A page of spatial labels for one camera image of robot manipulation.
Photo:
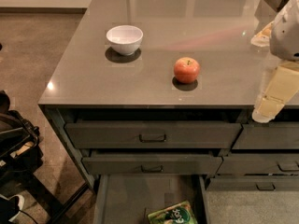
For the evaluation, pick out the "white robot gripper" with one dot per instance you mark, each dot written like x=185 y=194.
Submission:
x=286 y=33

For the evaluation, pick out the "green rice chip bag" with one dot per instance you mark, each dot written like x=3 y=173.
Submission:
x=180 y=213

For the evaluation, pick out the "top right grey drawer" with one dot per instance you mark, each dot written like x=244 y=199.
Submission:
x=282 y=135

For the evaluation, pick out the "grey drawer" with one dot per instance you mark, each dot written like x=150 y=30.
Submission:
x=259 y=164
x=254 y=183
x=152 y=134
x=282 y=135
x=152 y=163

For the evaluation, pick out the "middle right grey drawer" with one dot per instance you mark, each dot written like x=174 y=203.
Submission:
x=259 y=164

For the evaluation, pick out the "grey kitchen counter cabinet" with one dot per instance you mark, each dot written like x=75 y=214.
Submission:
x=93 y=82

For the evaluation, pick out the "bottom right grey drawer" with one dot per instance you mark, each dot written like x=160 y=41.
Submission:
x=254 y=183

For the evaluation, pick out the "middle left grey drawer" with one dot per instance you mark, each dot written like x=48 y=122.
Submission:
x=152 y=163

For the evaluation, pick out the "top left grey drawer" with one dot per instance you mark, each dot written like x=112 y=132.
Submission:
x=152 y=134

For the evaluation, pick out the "bottom left open drawer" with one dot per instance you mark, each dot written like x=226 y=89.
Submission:
x=128 y=199

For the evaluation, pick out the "red apple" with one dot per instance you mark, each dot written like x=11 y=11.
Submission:
x=186 y=70

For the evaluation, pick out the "white ceramic bowl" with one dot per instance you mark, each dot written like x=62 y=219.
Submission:
x=125 y=39

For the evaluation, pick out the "black equipment cart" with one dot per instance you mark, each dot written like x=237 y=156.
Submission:
x=20 y=156

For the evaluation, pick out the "black and white shoe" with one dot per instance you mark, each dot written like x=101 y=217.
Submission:
x=10 y=208

